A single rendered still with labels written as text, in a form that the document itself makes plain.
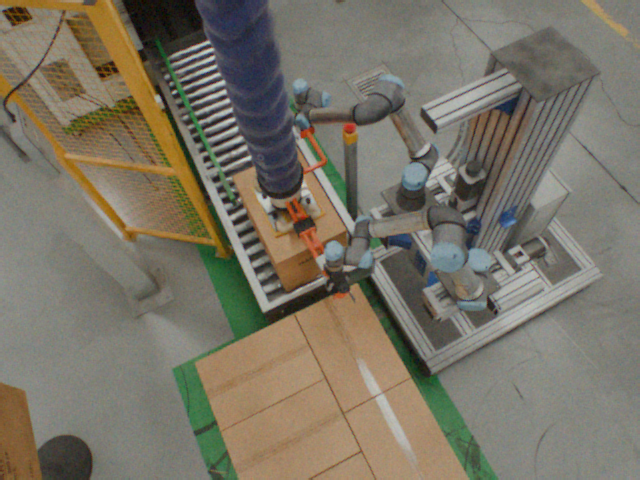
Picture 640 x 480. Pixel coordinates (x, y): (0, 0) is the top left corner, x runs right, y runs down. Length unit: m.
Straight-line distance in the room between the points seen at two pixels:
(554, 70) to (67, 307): 3.35
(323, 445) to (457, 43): 3.53
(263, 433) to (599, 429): 1.97
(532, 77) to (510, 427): 2.20
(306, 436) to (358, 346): 0.53
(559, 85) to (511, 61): 0.17
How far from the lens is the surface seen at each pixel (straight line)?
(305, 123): 2.46
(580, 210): 4.10
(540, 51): 1.91
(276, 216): 2.66
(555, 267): 3.58
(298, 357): 2.84
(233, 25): 1.73
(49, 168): 2.51
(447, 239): 1.86
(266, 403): 2.82
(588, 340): 3.71
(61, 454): 3.73
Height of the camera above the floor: 3.28
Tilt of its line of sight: 63 degrees down
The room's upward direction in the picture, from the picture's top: 9 degrees counter-clockwise
